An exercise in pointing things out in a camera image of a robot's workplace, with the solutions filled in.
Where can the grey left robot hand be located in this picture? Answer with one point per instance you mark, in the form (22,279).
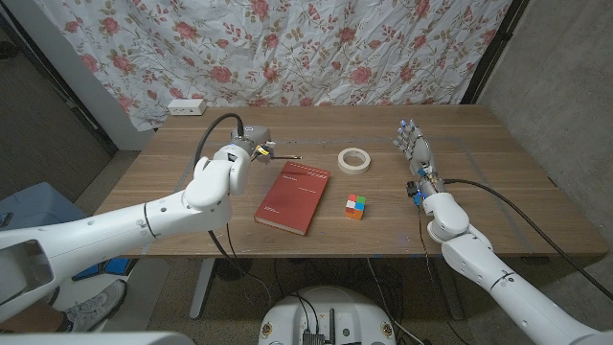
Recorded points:
(254,141)

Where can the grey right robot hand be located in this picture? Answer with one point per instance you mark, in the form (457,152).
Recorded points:
(419,151)

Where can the black mechanical pencil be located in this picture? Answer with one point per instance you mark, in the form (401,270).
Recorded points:
(286,157)

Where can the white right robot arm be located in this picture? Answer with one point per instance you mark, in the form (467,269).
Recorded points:
(503,278)

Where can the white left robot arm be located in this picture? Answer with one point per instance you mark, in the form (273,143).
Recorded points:
(120,230)

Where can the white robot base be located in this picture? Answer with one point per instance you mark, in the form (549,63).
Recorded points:
(330,306)

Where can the red hardcover notebook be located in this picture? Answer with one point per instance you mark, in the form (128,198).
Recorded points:
(292,206)

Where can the beige masking tape roll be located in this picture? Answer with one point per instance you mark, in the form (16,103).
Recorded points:
(341,163)

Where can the multicoloured Rubik's cube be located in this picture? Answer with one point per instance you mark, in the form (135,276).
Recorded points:
(355,207)

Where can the white power strip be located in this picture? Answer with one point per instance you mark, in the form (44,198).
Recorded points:
(187,107)

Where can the floral backdrop cloth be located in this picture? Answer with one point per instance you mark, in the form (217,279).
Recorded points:
(287,48)

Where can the black backdrop stand pole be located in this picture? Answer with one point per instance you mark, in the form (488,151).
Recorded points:
(493,52)

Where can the black round floor object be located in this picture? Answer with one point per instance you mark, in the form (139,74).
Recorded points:
(234,270)

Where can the grey table leg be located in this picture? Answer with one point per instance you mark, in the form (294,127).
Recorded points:
(450,292)

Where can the white table leg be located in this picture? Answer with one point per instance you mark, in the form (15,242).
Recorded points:
(201,292)

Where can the white floor board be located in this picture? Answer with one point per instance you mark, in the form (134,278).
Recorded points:
(143,287)

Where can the blue black foot pedal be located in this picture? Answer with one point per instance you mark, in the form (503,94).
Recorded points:
(112,267)

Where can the grey sneaker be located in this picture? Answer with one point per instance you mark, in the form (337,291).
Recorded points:
(96,304)

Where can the blue plastic bin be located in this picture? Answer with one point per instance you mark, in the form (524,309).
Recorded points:
(29,208)

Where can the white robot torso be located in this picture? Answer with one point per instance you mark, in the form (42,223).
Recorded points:
(96,339)

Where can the person's bare leg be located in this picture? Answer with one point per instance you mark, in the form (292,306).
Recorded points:
(29,321)

